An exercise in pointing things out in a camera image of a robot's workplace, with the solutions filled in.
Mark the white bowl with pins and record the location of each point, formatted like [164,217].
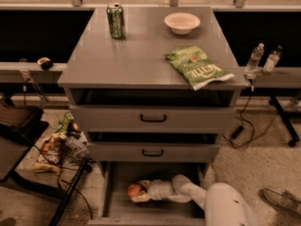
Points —
[182,23]

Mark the green snack bag on floor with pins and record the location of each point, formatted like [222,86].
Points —
[64,123]

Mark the grey drawer cabinet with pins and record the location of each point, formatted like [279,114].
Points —
[134,71]

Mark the clear water bottle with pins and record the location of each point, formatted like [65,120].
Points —
[254,60]

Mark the black yellow tape measure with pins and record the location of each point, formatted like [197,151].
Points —
[45,63]

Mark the grey top drawer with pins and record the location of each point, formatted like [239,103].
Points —
[152,119]

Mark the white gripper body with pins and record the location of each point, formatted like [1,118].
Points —
[157,189]

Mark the grey open bottom drawer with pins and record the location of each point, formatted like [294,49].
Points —
[116,209]

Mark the grey middle drawer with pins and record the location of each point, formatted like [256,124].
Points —
[153,152]

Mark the green soda can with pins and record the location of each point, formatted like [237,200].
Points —
[115,17]

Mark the grey sneaker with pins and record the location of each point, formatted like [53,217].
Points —
[284,200]

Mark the red apple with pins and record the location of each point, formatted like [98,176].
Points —
[133,190]

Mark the plastic bottle on floor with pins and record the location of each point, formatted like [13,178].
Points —
[79,150]

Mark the black cart stand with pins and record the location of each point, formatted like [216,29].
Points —
[20,128]

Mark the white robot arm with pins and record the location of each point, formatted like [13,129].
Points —
[222,204]

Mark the green chip bag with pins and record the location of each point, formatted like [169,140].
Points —
[194,65]

